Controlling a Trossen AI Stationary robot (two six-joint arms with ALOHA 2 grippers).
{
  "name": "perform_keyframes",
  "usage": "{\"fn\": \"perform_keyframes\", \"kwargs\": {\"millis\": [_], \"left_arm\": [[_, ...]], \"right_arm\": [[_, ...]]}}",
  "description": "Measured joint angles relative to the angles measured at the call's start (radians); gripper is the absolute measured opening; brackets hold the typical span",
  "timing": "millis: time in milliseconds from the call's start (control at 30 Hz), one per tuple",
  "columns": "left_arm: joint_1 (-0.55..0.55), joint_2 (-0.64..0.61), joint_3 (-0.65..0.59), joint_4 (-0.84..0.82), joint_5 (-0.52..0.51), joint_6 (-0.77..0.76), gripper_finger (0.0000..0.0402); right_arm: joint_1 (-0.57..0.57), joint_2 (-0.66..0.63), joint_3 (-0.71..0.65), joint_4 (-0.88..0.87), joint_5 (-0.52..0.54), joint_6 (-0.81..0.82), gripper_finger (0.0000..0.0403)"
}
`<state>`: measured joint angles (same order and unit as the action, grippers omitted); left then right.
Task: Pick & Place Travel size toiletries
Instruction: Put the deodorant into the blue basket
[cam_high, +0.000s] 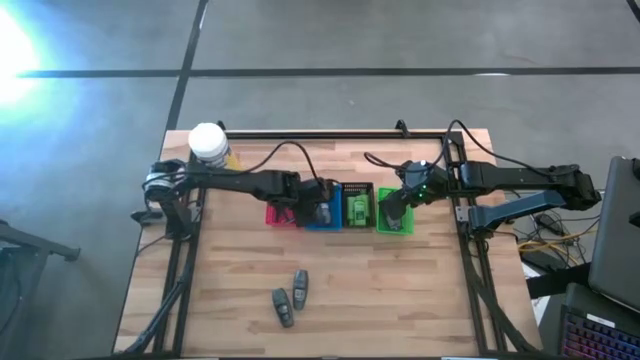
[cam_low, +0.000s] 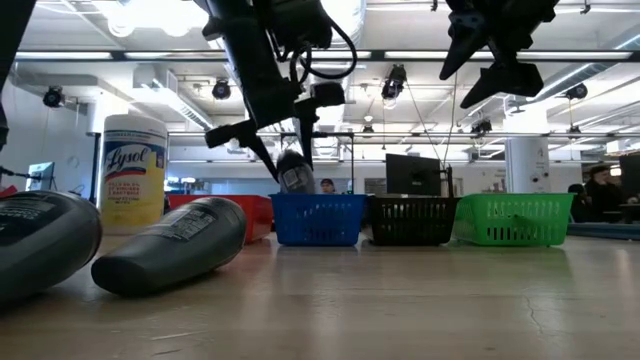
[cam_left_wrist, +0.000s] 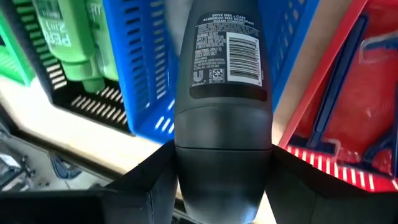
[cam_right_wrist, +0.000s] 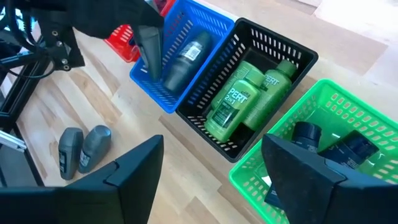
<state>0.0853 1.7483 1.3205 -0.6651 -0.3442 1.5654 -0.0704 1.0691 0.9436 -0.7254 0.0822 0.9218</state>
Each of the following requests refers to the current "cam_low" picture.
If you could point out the small silver-framed monitor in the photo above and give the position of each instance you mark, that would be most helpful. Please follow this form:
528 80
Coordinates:
41 176

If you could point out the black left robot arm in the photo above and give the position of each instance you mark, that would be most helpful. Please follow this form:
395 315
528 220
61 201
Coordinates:
12 30

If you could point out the person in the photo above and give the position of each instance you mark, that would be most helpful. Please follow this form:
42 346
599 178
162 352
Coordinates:
602 192
328 186
577 200

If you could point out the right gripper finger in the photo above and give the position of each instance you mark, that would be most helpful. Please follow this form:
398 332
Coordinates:
510 80
465 40

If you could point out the black plastic slotted basket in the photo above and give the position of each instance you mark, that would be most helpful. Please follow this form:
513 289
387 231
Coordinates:
412 220

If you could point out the grey toiletry bottle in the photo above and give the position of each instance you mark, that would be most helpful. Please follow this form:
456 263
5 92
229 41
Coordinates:
170 250
295 175
45 250

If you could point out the red plastic slotted basket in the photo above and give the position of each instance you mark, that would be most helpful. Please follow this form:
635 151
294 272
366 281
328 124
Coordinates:
255 215

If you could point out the black ceiling-hung camera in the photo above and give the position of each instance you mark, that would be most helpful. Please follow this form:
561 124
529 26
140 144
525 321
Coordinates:
52 96
395 82
481 127
221 90
577 91

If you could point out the white round column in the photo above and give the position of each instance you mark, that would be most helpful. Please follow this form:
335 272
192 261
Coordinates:
527 165

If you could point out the blue plastic slotted basket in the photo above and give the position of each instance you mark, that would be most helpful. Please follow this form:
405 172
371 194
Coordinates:
320 220

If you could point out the white ceiling duct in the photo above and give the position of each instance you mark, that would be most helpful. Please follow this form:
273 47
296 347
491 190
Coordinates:
170 95

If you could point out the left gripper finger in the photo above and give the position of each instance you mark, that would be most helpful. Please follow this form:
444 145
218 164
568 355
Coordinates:
250 136
306 130

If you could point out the black computer monitor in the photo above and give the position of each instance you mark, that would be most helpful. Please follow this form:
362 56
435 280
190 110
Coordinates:
412 175
631 175

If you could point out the green plastic slotted basket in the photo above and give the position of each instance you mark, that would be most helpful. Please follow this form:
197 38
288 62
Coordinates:
512 220

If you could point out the black overhead rig beam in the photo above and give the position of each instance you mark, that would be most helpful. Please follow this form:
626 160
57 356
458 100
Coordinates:
377 55

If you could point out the Lysol wipes canister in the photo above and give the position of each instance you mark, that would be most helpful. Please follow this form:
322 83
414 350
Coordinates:
132 200

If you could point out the small red object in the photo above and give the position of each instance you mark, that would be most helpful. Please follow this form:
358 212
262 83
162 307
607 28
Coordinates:
7 191

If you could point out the blue flat mat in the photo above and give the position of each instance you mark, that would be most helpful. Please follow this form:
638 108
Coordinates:
605 231

